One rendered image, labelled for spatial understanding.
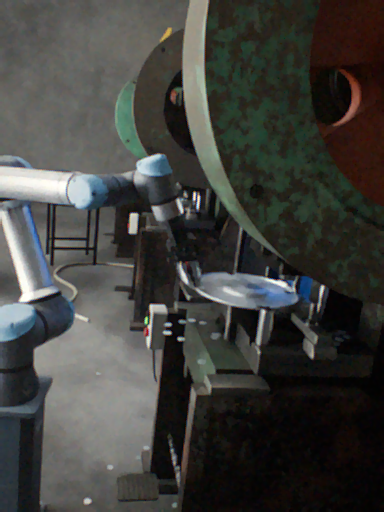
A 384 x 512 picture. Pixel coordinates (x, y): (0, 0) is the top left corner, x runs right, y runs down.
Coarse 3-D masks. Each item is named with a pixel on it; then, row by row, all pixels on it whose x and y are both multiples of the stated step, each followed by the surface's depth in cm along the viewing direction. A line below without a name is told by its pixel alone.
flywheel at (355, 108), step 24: (336, 0) 74; (360, 0) 74; (336, 24) 75; (360, 24) 75; (312, 48) 75; (336, 48) 76; (360, 48) 76; (312, 72) 76; (360, 72) 77; (360, 96) 79; (360, 120) 80; (336, 144) 80; (360, 144) 81; (360, 168) 82
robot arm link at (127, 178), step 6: (120, 174) 114; (126, 174) 113; (132, 174) 112; (120, 180) 109; (126, 180) 112; (132, 180) 111; (126, 186) 111; (132, 186) 111; (126, 192) 111; (132, 192) 112; (120, 198) 109; (126, 198) 112; (132, 198) 113; (138, 198) 113; (144, 198) 115; (120, 204) 112
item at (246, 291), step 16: (208, 288) 125; (224, 288) 126; (240, 288) 126; (256, 288) 128; (272, 288) 132; (288, 288) 133; (240, 304) 115; (256, 304) 117; (272, 304) 118; (288, 304) 119
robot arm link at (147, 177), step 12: (156, 156) 109; (144, 168) 108; (156, 168) 108; (168, 168) 110; (144, 180) 110; (156, 180) 109; (168, 180) 110; (144, 192) 111; (156, 192) 110; (168, 192) 110; (156, 204) 111
